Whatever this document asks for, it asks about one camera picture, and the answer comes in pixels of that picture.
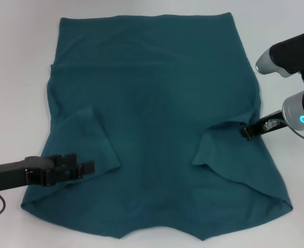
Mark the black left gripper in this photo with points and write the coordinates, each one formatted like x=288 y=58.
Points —
x=12 y=174

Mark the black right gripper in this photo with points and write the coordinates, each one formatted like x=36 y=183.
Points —
x=258 y=129

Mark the teal blue shirt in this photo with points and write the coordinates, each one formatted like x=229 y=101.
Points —
x=154 y=103

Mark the silver and black right arm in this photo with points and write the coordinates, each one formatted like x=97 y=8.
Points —
x=294 y=108

